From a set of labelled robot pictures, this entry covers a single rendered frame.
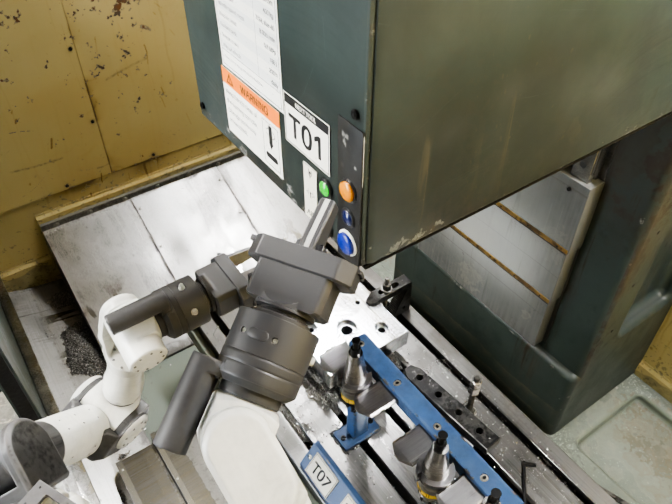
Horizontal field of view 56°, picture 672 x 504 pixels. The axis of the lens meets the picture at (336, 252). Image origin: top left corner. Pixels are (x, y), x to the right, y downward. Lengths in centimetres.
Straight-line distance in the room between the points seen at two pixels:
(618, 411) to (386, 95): 154
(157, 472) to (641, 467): 127
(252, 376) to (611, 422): 153
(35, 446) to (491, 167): 76
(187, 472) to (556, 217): 105
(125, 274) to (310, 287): 151
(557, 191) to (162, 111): 127
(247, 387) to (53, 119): 150
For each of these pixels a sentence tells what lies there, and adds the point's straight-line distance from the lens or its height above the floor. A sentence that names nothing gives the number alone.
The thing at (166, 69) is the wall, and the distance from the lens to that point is 207.
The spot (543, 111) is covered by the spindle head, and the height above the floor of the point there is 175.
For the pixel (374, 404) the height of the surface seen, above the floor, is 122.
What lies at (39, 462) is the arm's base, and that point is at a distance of 105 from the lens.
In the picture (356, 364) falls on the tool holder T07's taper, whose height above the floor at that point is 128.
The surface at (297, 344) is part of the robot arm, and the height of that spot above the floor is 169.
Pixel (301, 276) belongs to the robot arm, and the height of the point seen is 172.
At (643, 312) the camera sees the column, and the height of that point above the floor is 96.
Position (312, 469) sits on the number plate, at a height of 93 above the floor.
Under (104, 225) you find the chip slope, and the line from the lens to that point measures 218.
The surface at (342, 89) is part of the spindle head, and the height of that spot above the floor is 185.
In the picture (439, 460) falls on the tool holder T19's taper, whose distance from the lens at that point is 103.
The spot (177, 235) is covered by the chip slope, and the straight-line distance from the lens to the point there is 216.
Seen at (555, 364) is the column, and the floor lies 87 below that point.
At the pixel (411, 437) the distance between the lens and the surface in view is 112.
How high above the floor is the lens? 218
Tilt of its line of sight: 44 degrees down
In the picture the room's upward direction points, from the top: straight up
